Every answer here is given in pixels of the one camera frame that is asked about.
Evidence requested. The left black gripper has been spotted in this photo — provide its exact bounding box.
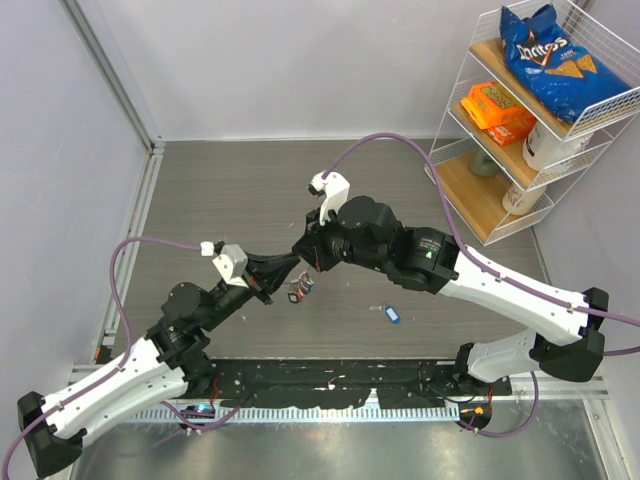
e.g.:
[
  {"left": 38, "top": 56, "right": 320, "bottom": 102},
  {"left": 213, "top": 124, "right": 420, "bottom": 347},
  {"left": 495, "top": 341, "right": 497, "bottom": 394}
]
[{"left": 201, "top": 249, "right": 301, "bottom": 331}]

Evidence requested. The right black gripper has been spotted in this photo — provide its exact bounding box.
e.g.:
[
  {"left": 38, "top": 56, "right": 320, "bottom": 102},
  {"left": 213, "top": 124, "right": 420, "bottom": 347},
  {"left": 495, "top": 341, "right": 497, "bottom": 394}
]
[{"left": 293, "top": 203, "right": 389, "bottom": 274}]

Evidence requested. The large metal keyring with keys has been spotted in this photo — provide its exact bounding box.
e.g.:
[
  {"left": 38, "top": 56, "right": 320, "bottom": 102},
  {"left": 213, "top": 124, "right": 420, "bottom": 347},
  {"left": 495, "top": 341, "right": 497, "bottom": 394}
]
[{"left": 287, "top": 268, "right": 314, "bottom": 304}]

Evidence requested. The key with blue tag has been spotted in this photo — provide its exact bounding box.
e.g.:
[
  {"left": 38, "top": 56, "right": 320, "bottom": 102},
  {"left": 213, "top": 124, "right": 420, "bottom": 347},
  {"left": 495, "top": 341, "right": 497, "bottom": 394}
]
[{"left": 369, "top": 305, "right": 401, "bottom": 324}]

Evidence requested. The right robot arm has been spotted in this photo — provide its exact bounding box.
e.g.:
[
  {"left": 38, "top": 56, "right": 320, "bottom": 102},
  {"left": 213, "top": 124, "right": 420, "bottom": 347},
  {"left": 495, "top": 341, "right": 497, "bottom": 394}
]
[{"left": 292, "top": 196, "right": 608, "bottom": 394}]

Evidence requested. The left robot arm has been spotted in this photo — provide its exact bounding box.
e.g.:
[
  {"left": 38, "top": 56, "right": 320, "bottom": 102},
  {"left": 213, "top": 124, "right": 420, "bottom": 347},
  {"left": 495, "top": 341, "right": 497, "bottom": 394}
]
[{"left": 17, "top": 245, "right": 300, "bottom": 478}]

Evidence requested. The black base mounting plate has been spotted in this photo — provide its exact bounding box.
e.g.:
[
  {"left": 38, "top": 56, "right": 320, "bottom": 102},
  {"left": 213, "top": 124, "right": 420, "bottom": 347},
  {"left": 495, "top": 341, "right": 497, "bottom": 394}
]
[{"left": 178, "top": 359, "right": 512, "bottom": 410}]

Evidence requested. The grey cup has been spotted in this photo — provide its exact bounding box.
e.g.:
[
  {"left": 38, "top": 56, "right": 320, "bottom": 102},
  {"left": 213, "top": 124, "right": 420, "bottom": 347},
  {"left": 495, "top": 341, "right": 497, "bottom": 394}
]
[{"left": 469, "top": 147, "right": 500, "bottom": 177}]

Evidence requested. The cream bottle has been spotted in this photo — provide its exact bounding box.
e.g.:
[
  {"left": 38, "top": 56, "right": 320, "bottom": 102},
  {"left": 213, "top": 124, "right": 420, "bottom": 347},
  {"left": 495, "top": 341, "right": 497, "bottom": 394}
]
[{"left": 502, "top": 183, "right": 546, "bottom": 216}]

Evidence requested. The orange snack box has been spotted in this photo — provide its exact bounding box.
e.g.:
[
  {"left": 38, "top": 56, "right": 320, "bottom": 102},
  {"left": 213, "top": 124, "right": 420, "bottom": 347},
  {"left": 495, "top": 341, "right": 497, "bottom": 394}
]
[{"left": 460, "top": 82, "right": 536, "bottom": 147}]

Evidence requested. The white plastic jug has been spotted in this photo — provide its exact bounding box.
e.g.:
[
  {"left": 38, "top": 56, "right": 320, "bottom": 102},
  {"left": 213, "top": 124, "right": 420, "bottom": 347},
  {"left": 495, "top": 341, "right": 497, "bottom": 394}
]
[{"left": 522, "top": 121, "right": 593, "bottom": 172}]

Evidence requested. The blue Doritos chip bag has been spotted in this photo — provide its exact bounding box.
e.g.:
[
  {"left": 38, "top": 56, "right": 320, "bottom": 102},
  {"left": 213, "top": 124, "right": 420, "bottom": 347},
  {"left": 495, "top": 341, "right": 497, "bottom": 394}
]
[{"left": 499, "top": 4, "right": 630, "bottom": 123}]

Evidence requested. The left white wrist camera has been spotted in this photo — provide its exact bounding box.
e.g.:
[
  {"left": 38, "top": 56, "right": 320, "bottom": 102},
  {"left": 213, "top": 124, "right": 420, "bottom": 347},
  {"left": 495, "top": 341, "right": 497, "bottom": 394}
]
[{"left": 200, "top": 241, "right": 249, "bottom": 288}]

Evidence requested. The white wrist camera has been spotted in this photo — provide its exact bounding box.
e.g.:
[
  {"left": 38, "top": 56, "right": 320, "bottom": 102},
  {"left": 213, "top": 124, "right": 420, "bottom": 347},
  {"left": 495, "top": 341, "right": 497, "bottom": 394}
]
[
  {"left": 309, "top": 172, "right": 350, "bottom": 226},
  {"left": 200, "top": 241, "right": 249, "bottom": 288}
]

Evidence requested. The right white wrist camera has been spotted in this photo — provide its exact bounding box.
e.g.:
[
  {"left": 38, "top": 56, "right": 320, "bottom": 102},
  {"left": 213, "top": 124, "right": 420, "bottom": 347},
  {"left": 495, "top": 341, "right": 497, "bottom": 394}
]
[{"left": 309, "top": 172, "right": 350, "bottom": 226}]

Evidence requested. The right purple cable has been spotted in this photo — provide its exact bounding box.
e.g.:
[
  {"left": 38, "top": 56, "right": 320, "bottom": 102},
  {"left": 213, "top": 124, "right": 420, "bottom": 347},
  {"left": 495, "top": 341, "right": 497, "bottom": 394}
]
[{"left": 322, "top": 132, "right": 640, "bottom": 439}]

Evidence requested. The purple cable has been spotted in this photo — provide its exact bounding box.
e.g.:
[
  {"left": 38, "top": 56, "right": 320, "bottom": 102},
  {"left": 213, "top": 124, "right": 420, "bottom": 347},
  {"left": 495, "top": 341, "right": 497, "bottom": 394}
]
[
  {"left": 0, "top": 236, "right": 251, "bottom": 476},
  {"left": 322, "top": 132, "right": 640, "bottom": 439}
]

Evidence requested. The white slotted cable duct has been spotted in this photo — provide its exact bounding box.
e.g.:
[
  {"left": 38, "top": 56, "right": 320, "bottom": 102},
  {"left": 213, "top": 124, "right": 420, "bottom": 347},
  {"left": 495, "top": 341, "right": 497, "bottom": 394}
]
[{"left": 121, "top": 398, "right": 460, "bottom": 424}]

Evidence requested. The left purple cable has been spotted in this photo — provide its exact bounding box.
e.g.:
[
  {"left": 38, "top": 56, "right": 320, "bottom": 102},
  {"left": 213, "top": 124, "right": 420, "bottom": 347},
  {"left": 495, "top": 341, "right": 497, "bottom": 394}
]
[{"left": 0, "top": 236, "right": 251, "bottom": 476}]

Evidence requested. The white wire shelf rack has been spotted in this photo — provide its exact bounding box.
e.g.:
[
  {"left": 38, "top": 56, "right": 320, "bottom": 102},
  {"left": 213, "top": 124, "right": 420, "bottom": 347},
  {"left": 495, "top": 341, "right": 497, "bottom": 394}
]
[{"left": 430, "top": 1, "right": 639, "bottom": 245}]

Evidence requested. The aluminium frame rail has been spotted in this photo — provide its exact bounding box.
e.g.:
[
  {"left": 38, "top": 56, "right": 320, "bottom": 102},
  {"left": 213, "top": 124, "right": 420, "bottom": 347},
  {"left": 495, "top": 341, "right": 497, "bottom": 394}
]
[{"left": 59, "top": 1, "right": 166, "bottom": 381}]

